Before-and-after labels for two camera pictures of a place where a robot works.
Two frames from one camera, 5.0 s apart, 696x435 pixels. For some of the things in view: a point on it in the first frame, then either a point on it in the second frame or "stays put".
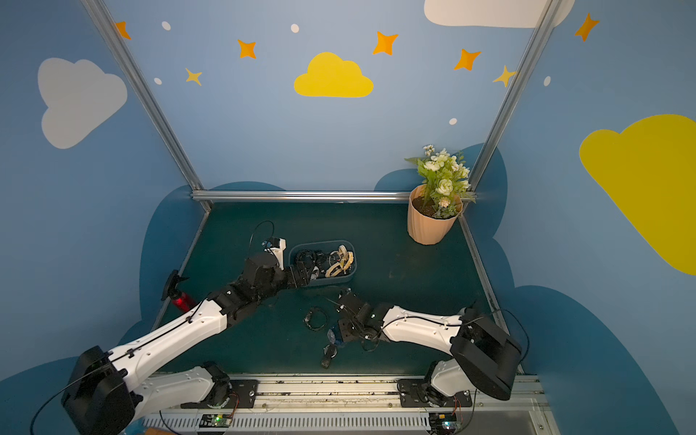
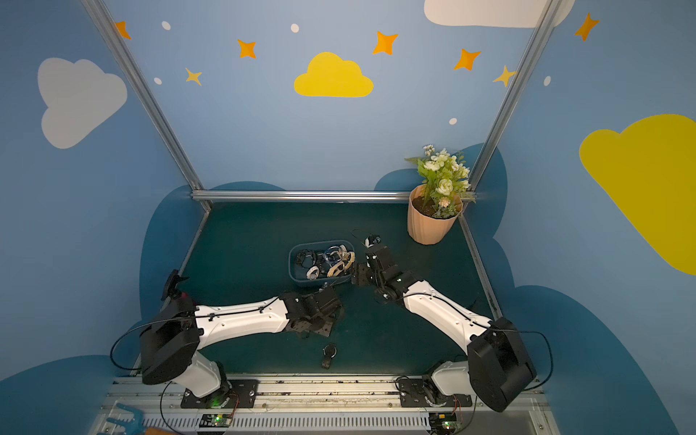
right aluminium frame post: [549, 13] stays put
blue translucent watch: [333, 338] → [332, 256]
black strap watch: [330, 352] stays put
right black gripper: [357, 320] → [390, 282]
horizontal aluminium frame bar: [298, 197] stays put
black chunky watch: [305, 259] stays put
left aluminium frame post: [142, 90] stays put
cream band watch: [346, 259] stays put
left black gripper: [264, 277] → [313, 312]
